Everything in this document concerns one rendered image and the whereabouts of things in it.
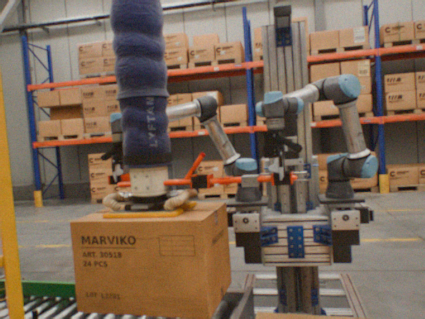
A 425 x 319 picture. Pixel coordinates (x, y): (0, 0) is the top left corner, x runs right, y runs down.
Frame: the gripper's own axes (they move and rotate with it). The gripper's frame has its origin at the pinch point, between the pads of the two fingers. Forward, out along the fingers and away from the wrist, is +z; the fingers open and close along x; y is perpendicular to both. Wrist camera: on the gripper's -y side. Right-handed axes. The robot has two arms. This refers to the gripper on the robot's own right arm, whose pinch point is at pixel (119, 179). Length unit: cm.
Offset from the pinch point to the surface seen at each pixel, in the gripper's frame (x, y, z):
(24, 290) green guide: -3, -65, 63
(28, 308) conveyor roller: -15, -53, 68
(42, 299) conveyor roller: -4, -53, 68
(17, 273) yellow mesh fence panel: -68, -9, 28
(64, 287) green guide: -3, -38, 60
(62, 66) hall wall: 768, -574, -242
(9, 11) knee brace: 138, -181, -156
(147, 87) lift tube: -34, 36, -42
